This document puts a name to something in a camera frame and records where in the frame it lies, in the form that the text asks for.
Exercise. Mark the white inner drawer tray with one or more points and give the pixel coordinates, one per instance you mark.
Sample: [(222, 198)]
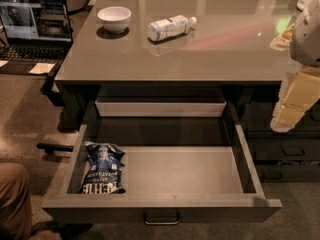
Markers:
[(116, 107)]

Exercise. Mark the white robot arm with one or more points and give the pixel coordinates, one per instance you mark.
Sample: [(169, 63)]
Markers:
[(305, 38)]

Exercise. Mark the white ceramic bowl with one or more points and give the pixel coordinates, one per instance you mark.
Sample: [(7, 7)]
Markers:
[(115, 19)]

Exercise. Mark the black chair base leg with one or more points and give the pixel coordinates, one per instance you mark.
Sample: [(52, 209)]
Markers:
[(51, 148)]

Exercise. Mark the white paper note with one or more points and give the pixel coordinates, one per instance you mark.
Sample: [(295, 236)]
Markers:
[(41, 68)]

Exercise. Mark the open grey top drawer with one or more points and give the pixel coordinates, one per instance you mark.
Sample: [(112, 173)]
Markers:
[(200, 167)]

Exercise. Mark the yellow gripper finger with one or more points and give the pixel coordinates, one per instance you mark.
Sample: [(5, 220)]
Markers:
[(282, 41), (298, 93)]

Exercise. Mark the blue chip bag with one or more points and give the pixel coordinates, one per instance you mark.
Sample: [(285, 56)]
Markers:
[(105, 169)]

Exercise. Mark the metal drawer handle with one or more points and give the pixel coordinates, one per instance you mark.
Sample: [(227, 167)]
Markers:
[(161, 217)]

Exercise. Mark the black shoe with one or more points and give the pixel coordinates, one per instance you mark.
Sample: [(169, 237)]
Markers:
[(52, 230)]

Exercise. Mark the grey counter cabinet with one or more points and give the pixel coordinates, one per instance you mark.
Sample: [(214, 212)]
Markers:
[(229, 44)]

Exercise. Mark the dark side drawer cabinet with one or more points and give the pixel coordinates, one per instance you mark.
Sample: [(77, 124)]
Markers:
[(293, 156)]

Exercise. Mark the clear plastic water bottle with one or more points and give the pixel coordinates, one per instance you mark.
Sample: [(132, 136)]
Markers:
[(170, 27)]

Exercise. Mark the open black laptop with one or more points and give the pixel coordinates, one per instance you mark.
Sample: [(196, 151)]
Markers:
[(37, 31)]

